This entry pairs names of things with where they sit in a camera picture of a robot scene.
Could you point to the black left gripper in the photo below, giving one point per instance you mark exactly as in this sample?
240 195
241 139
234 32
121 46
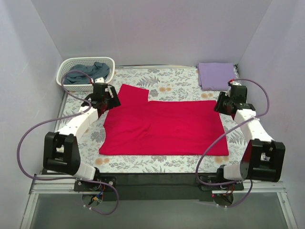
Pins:
112 102

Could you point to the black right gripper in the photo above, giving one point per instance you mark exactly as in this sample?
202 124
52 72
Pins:
220 104

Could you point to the red t shirt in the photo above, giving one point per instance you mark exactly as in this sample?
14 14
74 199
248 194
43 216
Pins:
142 127

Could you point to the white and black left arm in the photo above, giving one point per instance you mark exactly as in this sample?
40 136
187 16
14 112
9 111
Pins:
61 150

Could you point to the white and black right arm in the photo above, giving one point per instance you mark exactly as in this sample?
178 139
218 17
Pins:
263 157

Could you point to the crumpled grey-blue t shirt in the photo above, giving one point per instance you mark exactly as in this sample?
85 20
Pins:
77 74

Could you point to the folded purple t shirt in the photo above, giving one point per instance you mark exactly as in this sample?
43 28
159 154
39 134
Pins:
215 76

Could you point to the white perforated plastic basket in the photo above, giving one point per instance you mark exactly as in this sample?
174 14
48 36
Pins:
71 62

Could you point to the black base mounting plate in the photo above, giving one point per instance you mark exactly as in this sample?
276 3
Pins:
159 186

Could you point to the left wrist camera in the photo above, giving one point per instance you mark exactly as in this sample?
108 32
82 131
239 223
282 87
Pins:
99 80

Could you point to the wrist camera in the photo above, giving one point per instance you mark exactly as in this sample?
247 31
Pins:
99 80
234 82

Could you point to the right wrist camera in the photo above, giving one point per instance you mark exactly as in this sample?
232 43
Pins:
234 82

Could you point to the aluminium frame rail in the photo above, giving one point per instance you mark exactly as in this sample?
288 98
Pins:
53 184

